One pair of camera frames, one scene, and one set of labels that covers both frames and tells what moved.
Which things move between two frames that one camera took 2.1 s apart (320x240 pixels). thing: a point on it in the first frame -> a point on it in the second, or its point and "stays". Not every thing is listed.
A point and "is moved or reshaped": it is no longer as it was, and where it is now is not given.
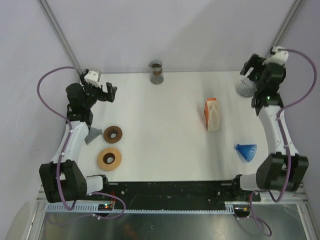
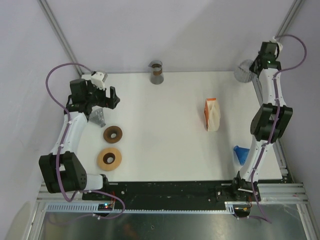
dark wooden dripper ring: x=112 y=134 stays
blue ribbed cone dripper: x=248 y=151 is moved or reshaped
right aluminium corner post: x=286 y=25 stays
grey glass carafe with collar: x=157 y=76 stays
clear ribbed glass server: x=245 y=88 is moved or reshaped
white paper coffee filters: x=214 y=116 stays
